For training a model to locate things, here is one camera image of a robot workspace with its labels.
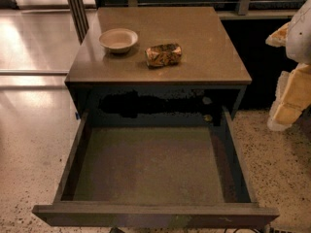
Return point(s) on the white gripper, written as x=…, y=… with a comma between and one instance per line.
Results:
x=299, y=38

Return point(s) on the orange patterned can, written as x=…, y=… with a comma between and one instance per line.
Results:
x=163, y=55

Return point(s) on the dark cabinet with brown top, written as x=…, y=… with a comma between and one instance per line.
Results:
x=120, y=89

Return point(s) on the open top drawer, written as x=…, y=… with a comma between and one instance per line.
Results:
x=168, y=176

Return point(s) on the white paper bowl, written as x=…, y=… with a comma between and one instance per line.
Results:
x=119, y=40

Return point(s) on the dark metal window post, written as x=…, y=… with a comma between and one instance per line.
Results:
x=77, y=9

